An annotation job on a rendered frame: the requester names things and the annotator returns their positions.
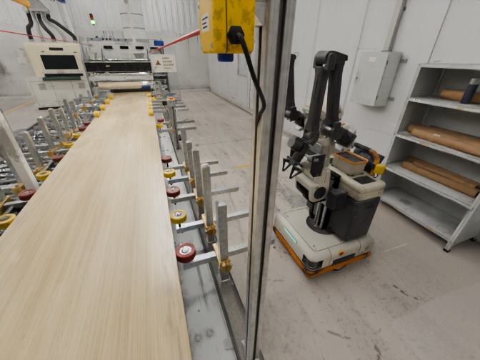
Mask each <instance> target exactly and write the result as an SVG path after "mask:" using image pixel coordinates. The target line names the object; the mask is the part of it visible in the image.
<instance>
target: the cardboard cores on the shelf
mask: <svg viewBox="0 0 480 360"><path fill-rule="evenodd" d="M464 92H465V91H462V90H456V89H444V90H443V91H442V92H441V94H440V98H443V99H452V100H457V101H461V98H462V96H463V95H464ZM471 103H476V104H480V92H475V94H474V96H473V98H472V100H471ZM407 131H408V132H411V135H412V136H415V137H417V138H420V139H424V140H427V141H430V142H433V143H435V144H440V145H442V146H446V147H449V148H451V149H456V150H458V151H462V152H464V153H467V154H471V155H474V156H477V157H480V137H477V136H472V135H468V134H463V133H460V132H457V131H452V130H449V129H444V128H441V127H437V126H432V125H431V126H425V125H422V124H417V125H413V124H411V125H410V126H409V127H408V129H407ZM408 161H409V162H408ZM410 162H411V163H410ZM401 167H403V168H405V169H408V170H409V171H412V172H414V173H417V174H419V175H422V176H424V177H426V178H428V179H431V180H433V181H436V182H438V183H440V184H443V185H444V186H447V187H449V188H452V189H454V190H457V191H459V192H461V193H463V194H466V195H468V196H471V197H473V198H476V197H477V196H478V195H479V193H480V183H479V182H477V181H474V180H471V179H468V178H466V177H464V176H461V175H459V174H455V173H454V172H451V171H448V170H446V169H443V168H441V167H439V166H436V165H433V164H430V163H429V162H426V161H423V160H421V159H418V158H416V157H414V156H408V157H407V158H406V161H404V162H403V163H402V165H401Z"/></svg>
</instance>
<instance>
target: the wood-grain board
mask: <svg viewBox="0 0 480 360"><path fill-rule="evenodd" d="M147 93H150V94H151V92H141V93H124V94H113V97H114V99H109V101H110V104H105V107H106V110H101V111H100V114H101V117H99V118H96V117H95V118H94V120H93V121H92V122H91V123H90V124H89V125H88V127H87V128H86V130H85V131H84V132H83V134H82V135H81V136H80V137H79V138H78V139H77V141H76V142H75V143H74V145H73V146H72V147H71V148H70V149H69V151H68V152H67V153H66V155H65V156H64V157H63V159H62V160H61V161H60V162H59V163H58V165H57V166H56V167H55V169H54V170H53V171H52V172H51V173H50V175H49V176H48V177H47V179H46V180H45V181H44V183H43V184H42V185H41V186H40V187H39V189H38V190H37V191H36V193H35V194H34V195H33V196H32V197H31V199H30V200H29V201H28V203H27V204H26V205H25V207H24V208H23V209H22V210H21V211H20V213H19V214H18V215H17V217H16V218H15V219H14V220H13V221H12V223H11V224H10V225H9V227H8V228H7V229H6V231H5V232H4V233H3V234H2V235H1V237H0V360H192V357H191V349H190V343H189V335H188V330H187V325H186V316H185V311H184V303H183V297H182V292H181V284H180V278H179V270H178V265H177V260H176V252H175V246H174V238H173V233H172V227H171V219H170V214H169V205H168V200H167V195H166V187H165V181H164V173H163V168H162V162H161V154H160V149H159V140H158V135H157V130H156V122H155V116H154V113H153V116H149V113H148V101H147V100H148V99H152V97H148V96H147Z"/></svg>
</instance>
